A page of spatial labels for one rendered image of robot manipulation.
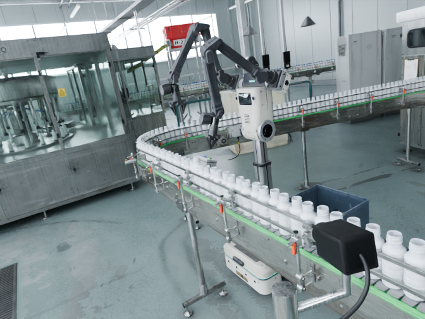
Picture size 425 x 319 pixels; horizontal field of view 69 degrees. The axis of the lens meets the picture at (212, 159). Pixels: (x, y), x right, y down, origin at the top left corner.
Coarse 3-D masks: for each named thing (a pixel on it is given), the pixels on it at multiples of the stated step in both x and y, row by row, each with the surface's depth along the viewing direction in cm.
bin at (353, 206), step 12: (300, 192) 168; (312, 192) 173; (324, 192) 172; (336, 192) 165; (324, 204) 174; (336, 204) 167; (348, 204) 160; (360, 204) 146; (348, 216) 143; (360, 216) 148
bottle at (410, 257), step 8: (416, 240) 81; (416, 248) 78; (424, 248) 78; (408, 256) 80; (416, 256) 79; (424, 256) 78; (408, 264) 80; (416, 264) 78; (424, 264) 78; (408, 272) 81; (408, 280) 81; (416, 280) 80; (424, 280) 79; (416, 288) 80; (424, 288) 80; (408, 296) 83; (416, 296) 81
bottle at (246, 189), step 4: (244, 180) 140; (248, 180) 139; (244, 184) 137; (248, 184) 137; (244, 188) 138; (248, 188) 137; (244, 192) 137; (248, 192) 137; (244, 200) 138; (248, 200) 138; (244, 204) 139; (248, 204) 138; (248, 208) 139; (244, 212) 141; (248, 212) 140
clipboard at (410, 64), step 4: (404, 60) 434; (408, 60) 427; (412, 60) 421; (416, 60) 416; (404, 64) 435; (408, 64) 429; (412, 64) 422; (416, 64) 417; (404, 68) 437; (408, 68) 430; (412, 68) 424; (416, 68) 418; (404, 72) 438; (408, 72) 432; (412, 72) 425; (416, 72) 419; (404, 76) 439; (408, 76) 433; (412, 76) 426; (416, 76) 420
